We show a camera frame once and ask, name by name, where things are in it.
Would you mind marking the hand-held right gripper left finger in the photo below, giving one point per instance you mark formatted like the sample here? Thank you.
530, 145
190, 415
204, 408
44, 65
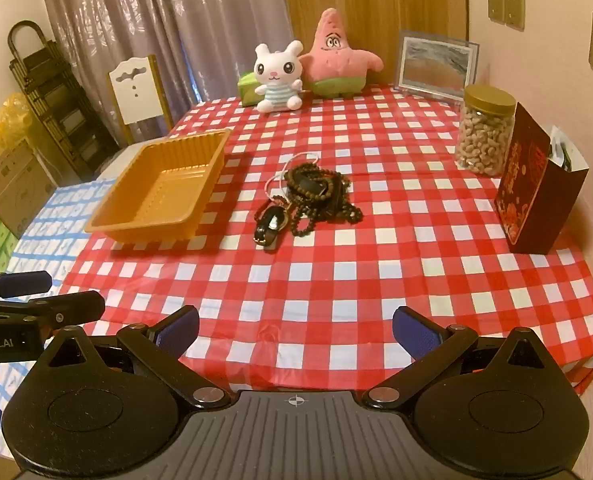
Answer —
179, 331

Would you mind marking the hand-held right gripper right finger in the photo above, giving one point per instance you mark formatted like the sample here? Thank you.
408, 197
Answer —
416, 332

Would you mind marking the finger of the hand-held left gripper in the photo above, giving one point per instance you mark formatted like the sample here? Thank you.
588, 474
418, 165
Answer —
26, 282
76, 307

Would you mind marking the gold plastic tray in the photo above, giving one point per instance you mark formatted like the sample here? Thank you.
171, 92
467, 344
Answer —
166, 185

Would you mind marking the plain black bangle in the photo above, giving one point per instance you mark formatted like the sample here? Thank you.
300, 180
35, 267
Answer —
301, 180

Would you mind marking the blue checked tablecloth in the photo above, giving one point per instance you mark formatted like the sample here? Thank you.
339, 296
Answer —
51, 230

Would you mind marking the red checked tablecloth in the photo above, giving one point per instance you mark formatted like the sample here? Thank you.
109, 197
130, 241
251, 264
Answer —
376, 270

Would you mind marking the cardboard box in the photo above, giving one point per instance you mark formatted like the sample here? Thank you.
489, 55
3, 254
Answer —
16, 185

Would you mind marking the yellow plastic bag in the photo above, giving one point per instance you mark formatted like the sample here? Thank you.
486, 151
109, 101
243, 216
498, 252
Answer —
9, 120

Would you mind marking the dark red gift bag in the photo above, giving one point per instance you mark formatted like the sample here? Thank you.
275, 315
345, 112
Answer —
524, 190

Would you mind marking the folded black ladder rack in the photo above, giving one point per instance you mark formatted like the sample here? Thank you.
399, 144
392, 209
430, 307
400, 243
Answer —
56, 100

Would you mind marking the nut jar with gold lid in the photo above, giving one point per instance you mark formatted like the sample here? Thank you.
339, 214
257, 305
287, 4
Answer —
481, 135

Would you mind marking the white wooden chair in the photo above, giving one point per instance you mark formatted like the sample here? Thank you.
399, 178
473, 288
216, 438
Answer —
136, 95

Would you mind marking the white green packet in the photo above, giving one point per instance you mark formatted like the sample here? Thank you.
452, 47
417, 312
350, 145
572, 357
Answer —
566, 150

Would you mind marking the green tissue pack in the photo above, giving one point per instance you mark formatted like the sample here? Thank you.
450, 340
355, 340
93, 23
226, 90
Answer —
249, 87

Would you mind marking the white bunny plush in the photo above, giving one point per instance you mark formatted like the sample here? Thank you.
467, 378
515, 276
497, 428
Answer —
276, 75

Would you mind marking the pink starfish plush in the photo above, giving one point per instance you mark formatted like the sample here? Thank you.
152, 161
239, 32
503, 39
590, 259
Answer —
334, 60

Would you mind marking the grey patterned curtain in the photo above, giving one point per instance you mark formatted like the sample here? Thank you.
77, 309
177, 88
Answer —
176, 20

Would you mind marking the clear picture frame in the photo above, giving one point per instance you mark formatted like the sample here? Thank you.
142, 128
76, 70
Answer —
434, 65

